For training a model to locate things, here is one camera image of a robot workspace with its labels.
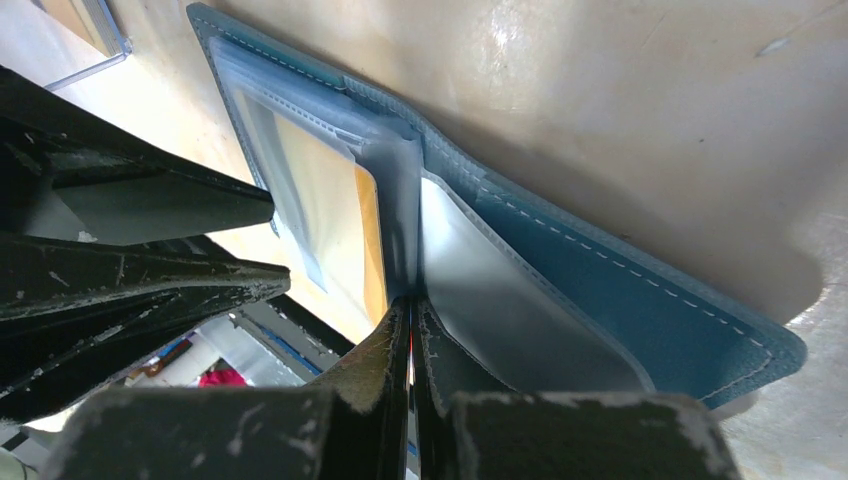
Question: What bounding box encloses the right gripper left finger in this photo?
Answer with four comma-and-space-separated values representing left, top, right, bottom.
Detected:
40, 298, 410, 479

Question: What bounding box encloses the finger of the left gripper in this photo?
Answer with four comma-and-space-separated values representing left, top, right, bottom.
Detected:
1, 234, 291, 424
1, 68, 274, 245

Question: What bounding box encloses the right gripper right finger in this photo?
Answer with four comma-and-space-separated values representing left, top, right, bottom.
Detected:
411, 298, 740, 479

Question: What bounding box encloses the clear plastic box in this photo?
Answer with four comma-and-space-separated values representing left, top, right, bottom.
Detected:
32, 0, 133, 91

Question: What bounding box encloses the blue card holder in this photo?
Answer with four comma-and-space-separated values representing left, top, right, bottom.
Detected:
186, 2, 807, 408

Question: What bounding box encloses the gold credit card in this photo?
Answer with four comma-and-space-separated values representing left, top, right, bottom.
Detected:
231, 89, 387, 330

